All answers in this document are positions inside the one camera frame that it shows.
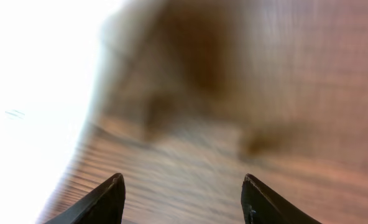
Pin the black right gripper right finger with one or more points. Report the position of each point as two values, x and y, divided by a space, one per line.
262 205

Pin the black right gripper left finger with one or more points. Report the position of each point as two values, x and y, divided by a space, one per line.
103 205

